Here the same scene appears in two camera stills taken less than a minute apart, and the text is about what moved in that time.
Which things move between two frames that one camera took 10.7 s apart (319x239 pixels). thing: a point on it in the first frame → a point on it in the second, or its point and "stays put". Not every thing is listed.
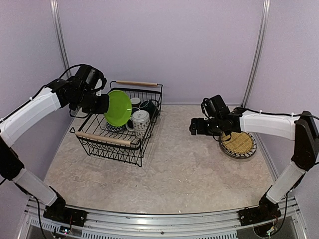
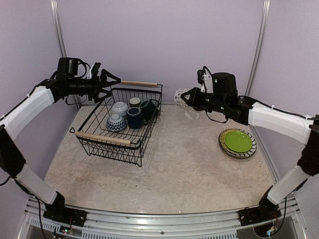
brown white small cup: [135, 102] stays put
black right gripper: [200, 130] → [194, 101]
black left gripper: [103, 108] → [96, 86]
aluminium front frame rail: [212, 224] stays put
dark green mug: [149, 106] stays put
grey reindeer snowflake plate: [238, 144] stays put
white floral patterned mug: [140, 119] → [190, 111]
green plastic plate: [119, 110] → [238, 141]
